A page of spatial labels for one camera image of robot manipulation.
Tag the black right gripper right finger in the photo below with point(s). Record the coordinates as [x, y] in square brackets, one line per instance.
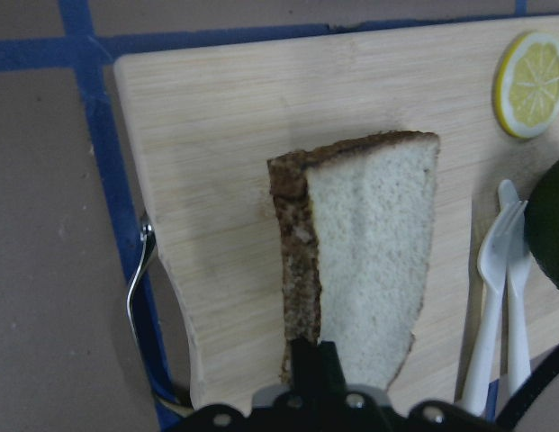
[331, 372]

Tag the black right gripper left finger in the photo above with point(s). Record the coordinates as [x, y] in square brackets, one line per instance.
[306, 366]

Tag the white bread slice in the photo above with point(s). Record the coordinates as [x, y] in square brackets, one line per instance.
[356, 226]

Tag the white plastic knife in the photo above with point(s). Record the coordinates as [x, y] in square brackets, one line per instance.
[518, 269]

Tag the white plastic fork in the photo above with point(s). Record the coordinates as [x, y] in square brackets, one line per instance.
[492, 266]

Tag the green avocado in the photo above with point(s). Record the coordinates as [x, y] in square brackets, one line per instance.
[542, 223]

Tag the wooden cutting board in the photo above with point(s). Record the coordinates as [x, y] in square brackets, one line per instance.
[203, 122]

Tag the lemon half slice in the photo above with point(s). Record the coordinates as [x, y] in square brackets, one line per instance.
[526, 87]

